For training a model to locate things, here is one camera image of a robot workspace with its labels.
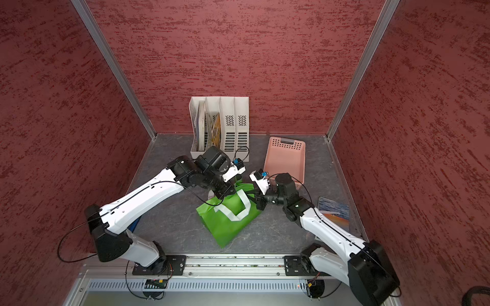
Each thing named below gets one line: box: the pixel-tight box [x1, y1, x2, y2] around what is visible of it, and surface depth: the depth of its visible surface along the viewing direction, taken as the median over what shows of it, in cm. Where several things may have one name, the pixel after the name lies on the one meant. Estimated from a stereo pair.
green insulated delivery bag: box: [196, 182, 263, 248], surface depth 72 cm
